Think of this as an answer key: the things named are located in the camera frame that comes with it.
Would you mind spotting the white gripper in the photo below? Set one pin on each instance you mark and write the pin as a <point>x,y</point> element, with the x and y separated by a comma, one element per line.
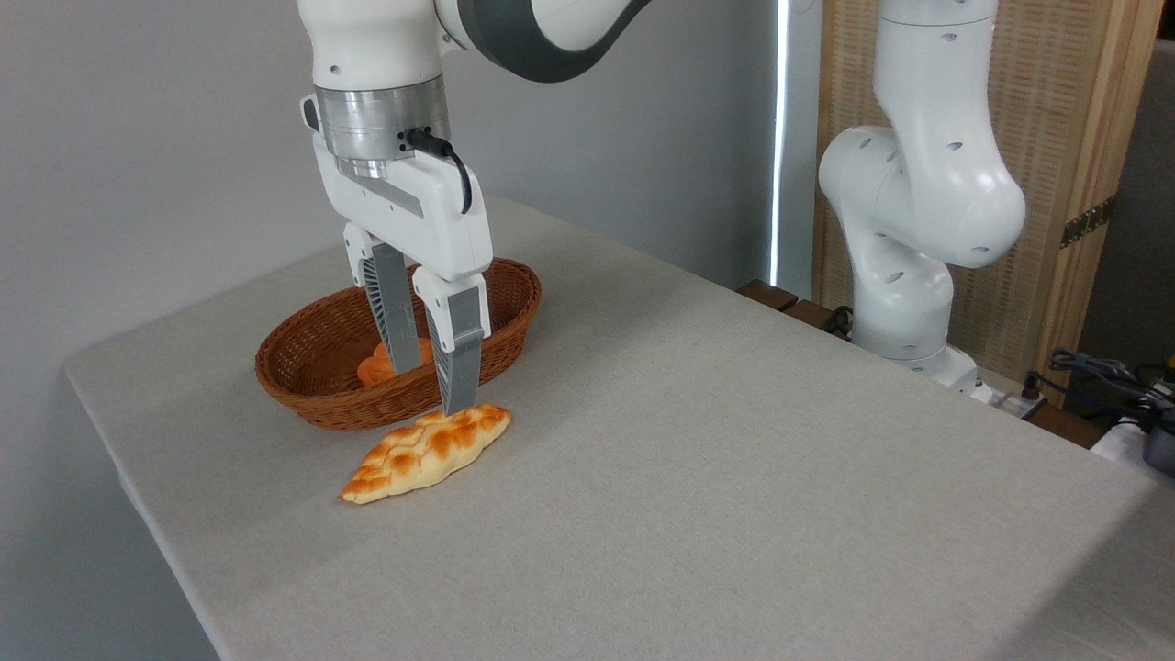
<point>431,220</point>

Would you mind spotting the grey linen tablecloth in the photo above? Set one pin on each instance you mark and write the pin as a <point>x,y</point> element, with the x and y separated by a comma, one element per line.
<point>734,477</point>

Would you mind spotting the small orange bread roll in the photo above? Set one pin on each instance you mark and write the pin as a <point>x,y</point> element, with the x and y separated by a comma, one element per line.
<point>372,370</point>

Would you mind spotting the wooden woven folding screen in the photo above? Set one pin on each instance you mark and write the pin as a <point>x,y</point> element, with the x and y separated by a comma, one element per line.
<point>1056,138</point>

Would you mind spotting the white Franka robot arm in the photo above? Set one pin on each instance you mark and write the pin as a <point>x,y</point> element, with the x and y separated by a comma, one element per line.
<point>918,184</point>

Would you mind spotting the metal screen hinge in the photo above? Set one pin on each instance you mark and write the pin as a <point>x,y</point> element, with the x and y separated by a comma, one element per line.
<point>1089,221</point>

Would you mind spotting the dark grey round container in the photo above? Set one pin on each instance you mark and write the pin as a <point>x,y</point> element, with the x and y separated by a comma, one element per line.
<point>1160,450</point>

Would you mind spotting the brown wicker oval basket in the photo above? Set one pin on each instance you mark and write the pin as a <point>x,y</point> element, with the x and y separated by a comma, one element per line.
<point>312,386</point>

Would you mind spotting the braided golden bread loaf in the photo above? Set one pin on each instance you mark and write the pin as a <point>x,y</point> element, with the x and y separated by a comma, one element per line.
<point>422,454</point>

